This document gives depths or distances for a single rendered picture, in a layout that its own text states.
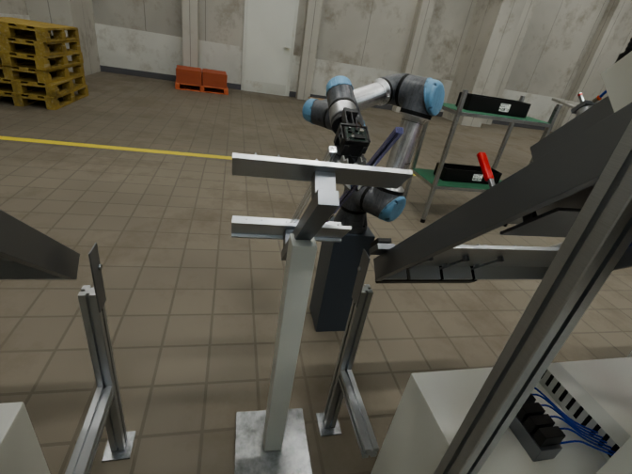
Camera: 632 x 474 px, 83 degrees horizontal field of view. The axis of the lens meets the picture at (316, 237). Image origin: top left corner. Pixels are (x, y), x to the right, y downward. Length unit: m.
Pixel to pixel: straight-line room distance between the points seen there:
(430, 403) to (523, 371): 0.33
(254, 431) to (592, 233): 1.23
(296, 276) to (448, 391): 0.42
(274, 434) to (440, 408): 0.65
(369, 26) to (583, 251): 9.26
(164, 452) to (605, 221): 1.34
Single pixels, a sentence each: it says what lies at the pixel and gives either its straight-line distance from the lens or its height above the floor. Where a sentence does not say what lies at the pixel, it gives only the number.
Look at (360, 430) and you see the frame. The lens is 1.13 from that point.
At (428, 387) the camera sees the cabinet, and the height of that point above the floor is 0.62.
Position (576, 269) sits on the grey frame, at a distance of 0.49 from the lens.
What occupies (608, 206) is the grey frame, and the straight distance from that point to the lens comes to 0.47.
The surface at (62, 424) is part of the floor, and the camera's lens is 1.59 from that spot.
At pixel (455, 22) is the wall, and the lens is 10.49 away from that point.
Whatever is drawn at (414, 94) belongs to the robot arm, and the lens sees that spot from 1.38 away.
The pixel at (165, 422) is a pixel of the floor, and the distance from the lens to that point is 1.51.
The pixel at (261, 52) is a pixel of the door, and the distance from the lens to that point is 9.11.
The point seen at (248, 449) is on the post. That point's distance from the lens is 1.42.
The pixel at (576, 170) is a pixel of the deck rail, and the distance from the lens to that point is 0.55.
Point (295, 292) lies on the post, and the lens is 0.90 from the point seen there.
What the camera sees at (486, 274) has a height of 0.70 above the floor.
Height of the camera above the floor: 1.24
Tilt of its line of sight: 28 degrees down
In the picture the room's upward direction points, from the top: 10 degrees clockwise
